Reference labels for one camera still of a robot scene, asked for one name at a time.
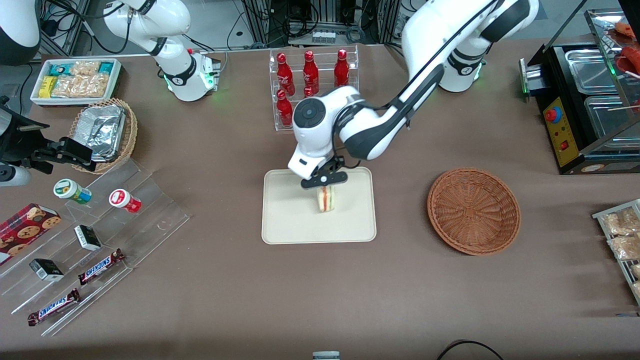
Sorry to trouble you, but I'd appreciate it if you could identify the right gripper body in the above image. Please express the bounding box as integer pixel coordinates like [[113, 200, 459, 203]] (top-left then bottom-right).
[[0, 98, 53, 188]]

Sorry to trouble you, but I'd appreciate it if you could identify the triangular sandwich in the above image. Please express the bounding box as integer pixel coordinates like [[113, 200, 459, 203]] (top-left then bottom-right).
[[315, 185, 337, 214]]

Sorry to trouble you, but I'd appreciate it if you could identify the beige plastic tray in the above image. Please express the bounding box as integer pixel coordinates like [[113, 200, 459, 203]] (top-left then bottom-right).
[[261, 168, 377, 245]]

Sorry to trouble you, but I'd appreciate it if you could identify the light wicker basket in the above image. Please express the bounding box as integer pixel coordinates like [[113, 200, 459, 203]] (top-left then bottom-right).
[[69, 98, 139, 175]]

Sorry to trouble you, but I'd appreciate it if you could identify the brown wicker basket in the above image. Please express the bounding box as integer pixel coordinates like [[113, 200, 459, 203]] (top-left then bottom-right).
[[427, 167, 522, 257]]

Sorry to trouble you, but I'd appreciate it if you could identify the green lid cup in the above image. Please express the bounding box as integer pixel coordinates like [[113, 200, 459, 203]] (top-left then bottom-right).
[[53, 178, 93, 205]]

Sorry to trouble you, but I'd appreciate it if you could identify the yellow snack packet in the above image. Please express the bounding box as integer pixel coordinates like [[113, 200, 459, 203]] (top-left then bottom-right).
[[38, 75, 59, 99]]

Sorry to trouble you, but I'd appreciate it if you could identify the large clear cracker bag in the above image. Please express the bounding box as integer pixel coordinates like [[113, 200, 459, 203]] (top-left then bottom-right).
[[51, 73, 110, 99]]

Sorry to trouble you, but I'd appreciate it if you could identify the red lid cup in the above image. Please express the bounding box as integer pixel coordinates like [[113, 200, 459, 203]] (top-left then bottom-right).
[[109, 189, 142, 214]]

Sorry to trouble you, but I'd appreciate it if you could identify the clear acrylic bottle rack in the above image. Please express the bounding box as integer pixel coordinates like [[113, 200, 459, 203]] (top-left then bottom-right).
[[269, 44, 360, 133]]

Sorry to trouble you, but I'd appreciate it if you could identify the red cookie box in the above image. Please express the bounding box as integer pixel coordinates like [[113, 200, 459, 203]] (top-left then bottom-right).
[[0, 203, 62, 266]]

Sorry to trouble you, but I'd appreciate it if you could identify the white snack bin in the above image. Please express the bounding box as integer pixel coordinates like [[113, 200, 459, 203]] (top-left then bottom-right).
[[30, 58, 123, 107]]

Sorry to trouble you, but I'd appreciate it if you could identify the small clear cracker bag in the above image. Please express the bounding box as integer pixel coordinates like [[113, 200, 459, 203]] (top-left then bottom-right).
[[70, 60, 101, 77]]

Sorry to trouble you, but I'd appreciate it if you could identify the small black box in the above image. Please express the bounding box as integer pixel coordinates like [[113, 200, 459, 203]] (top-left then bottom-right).
[[29, 258, 65, 282], [74, 225, 103, 252]]

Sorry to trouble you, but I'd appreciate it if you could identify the clear acrylic stepped shelf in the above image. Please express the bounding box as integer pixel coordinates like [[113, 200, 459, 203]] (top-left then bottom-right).
[[0, 158, 191, 337]]

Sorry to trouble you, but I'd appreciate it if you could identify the Snickers bar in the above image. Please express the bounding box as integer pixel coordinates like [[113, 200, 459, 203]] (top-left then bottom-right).
[[27, 288, 81, 327], [77, 248, 126, 286]]

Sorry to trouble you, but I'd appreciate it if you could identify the black food warmer machine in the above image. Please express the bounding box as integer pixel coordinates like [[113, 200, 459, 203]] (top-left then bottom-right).
[[519, 7, 640, 176]]

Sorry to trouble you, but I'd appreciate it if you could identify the steel food pan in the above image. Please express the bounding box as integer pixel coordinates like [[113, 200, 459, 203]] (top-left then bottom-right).
[[583, 94, 640, 142], [564, 48, 623, 94]]

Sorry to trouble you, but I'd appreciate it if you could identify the clear snack bag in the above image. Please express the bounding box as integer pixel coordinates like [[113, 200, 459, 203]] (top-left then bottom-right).
[[607, 233, 640, 261], [602, 207, 640, 236]]

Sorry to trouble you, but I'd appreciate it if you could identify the black cable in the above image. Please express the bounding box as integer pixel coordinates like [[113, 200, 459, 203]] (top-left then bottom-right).
[[436, 340, 506, 360]]

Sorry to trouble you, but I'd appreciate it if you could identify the metal wire rack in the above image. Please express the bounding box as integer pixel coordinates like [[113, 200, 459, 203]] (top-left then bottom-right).
[[592, 198, 640, 306]]

